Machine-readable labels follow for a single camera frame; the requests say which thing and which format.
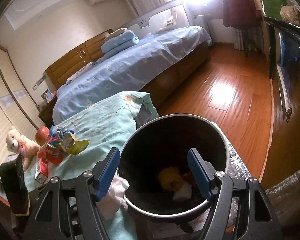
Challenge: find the blue bed with sheet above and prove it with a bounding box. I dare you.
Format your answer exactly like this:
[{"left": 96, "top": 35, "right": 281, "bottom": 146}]
[{"left": 52, "top": 25, "right": 211, "bottom": 125}]

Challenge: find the black tv cabinet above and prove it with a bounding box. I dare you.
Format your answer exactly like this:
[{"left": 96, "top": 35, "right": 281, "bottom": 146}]
[{"left": 264, "top": 16, "right": 300, "bottom": 122}]

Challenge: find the dark wooden nightstand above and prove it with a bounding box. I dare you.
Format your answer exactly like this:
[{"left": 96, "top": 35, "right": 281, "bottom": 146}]
[{"left": 39, "top": 96, "right": 57, "bottom": 128}]

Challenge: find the wooden headboard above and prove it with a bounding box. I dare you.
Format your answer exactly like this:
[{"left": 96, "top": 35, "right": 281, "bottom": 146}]
[{"left": 45, "top": 29, "right": 113, "bottom": 89}]

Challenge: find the red milk carton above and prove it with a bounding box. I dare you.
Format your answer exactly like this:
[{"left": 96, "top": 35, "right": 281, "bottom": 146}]
[{"left": 34, "top": 154, "right": 49, "bottom": 185}]

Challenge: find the cream teddy bear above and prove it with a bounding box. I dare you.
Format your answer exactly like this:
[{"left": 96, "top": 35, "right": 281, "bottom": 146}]
[{"left": 6, "top": 126, "right": 40, "bottom": 171}]

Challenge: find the grey bed guard rail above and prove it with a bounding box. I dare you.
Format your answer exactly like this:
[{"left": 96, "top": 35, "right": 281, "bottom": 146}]
[{"left": 120, "top": 0, "right": 193, "bottom": 38}]

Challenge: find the folded blue blanket stack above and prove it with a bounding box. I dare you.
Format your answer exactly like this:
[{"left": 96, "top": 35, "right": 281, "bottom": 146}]
[{"left": 101, "top": 28, "right": 139, "bottom": 54}]

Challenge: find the red apple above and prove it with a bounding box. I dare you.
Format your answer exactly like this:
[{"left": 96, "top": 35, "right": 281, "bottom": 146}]
[{"left": 35, "top": 126, "right": 50, "bottom": 146}]

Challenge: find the teal floral bed sheet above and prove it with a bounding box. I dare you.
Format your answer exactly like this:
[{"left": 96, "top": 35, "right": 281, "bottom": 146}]
[{"left": 24, "top": 90, "right": 159, "bottom": 240}]

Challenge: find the white tissue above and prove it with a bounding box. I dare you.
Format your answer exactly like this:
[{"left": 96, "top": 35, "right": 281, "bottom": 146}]
[{"left": 96, "top": 175, "right": 129, "bottom": 220}]

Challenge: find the cartoon snack wrapper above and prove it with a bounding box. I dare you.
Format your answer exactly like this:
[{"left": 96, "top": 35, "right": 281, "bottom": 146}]
[{"left": 46, "top": 126, "right": 76, "bottom": 153}]

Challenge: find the brown plush toy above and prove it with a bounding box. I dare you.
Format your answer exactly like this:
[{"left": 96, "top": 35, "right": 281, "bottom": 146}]
[{"left": 280, "top": 5, "right": 300, "bottom": 26}]

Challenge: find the black round trash bin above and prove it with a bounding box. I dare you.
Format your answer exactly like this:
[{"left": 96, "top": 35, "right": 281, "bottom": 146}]
[{"left": 118, "top": 114, "right": 229, "bottom": 219}]

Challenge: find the yellow snack bag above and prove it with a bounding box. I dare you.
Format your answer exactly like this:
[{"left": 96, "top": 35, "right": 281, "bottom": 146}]
[{"left": 61, "top": 132, "right": 90, "bottom": 155}]

